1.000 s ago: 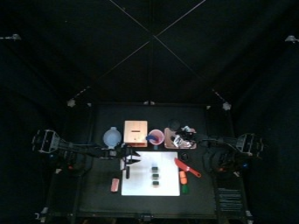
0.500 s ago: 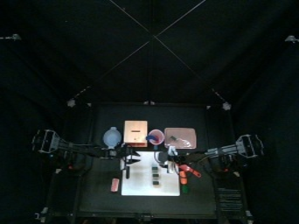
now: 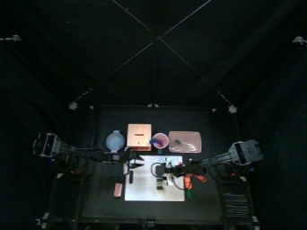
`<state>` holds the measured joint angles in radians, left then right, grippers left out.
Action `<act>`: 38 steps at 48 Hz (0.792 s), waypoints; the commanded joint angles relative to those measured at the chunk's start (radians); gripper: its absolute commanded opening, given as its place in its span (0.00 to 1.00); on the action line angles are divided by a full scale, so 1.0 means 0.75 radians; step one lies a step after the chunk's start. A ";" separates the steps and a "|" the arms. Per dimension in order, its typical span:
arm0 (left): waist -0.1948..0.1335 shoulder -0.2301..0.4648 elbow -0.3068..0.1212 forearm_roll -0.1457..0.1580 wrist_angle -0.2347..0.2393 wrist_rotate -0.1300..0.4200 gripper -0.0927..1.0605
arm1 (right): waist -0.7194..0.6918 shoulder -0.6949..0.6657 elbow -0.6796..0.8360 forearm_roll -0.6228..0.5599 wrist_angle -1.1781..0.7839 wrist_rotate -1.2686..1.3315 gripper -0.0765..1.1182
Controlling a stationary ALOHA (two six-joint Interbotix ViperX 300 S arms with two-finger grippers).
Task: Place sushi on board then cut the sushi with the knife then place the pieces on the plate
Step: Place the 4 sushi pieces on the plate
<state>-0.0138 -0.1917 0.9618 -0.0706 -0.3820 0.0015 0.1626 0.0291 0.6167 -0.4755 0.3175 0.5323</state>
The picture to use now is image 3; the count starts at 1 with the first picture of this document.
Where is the light blue plate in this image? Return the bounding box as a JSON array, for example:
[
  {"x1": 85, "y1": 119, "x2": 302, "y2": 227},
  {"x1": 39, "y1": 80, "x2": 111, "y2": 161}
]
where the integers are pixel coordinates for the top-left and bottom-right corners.
[{"x1": 105, "y1": 129, "x2": 126, "y2": 154}]

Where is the white cutting board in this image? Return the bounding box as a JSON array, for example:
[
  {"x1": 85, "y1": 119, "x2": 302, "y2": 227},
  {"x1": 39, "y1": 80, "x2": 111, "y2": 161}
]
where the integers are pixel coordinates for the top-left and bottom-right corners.
[{"x1": 125, "y1": 155, "x2": 188, "y2": 202}]

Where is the pink sushi piece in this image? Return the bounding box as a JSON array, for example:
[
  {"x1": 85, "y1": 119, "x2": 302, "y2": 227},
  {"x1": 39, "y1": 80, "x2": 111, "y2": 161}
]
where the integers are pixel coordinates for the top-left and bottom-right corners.
[{"x1": 113, "y1": 182, "x2": 125, "y2": 199}]

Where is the orange toy food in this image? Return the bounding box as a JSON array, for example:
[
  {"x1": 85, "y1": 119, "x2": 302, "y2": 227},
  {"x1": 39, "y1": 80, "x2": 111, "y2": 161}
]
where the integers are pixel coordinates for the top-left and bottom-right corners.
[
  {"x1": 194, "y1": 173, "x2": 209, "y2": 183},
  {"x1": 184, "y1": 174, "x2": 196, "y2": 190}
]

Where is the wooden box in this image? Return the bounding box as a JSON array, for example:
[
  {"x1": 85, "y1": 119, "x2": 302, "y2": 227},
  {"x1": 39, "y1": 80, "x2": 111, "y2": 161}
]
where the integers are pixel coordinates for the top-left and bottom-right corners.
[{"x1": 126, "y1": 123, "x2": 154, "y2": 152}]

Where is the pink cup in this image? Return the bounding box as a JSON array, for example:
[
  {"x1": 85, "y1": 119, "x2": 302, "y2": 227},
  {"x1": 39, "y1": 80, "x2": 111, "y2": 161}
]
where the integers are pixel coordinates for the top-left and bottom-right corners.
[{"x1": 151, "y1": 132, "x2": 172, "y2": 150}]

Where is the printed label sheet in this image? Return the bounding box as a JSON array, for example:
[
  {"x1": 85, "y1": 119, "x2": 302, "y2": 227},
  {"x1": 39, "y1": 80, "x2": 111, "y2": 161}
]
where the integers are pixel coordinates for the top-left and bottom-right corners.
[{"x1": 221, "y1": 191, "x2": 253, "y2": 224}]

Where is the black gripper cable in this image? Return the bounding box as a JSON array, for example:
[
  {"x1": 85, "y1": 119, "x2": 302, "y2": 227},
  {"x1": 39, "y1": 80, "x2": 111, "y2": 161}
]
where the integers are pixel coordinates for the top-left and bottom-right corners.
[{"x1": 170, "y1": 175, "x2": 189, "y2": 190}]

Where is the black handled toy knife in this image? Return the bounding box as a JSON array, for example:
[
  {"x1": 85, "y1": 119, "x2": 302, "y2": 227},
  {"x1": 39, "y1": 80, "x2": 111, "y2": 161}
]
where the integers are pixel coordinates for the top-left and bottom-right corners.
[{"x1": 123, "y1": 163, "x2": 137, "y2": 184}]

